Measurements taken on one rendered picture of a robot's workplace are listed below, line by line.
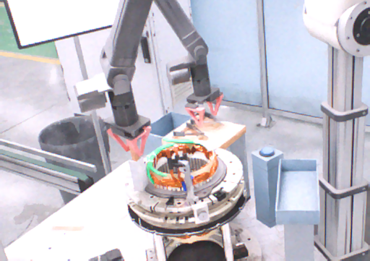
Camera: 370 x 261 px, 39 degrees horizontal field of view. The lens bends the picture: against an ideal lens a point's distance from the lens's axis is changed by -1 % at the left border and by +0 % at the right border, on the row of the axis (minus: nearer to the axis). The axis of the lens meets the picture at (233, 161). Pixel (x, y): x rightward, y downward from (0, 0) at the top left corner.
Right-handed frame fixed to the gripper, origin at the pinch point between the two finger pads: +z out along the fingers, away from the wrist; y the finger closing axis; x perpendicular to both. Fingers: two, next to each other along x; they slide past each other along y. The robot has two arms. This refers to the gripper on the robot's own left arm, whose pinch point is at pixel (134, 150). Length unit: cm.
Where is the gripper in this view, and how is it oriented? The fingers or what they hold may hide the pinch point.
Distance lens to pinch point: 132.6
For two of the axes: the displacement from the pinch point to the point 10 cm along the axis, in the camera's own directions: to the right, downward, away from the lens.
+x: 5.8, -5.3, 6.2
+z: 0.8, 7.9, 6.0
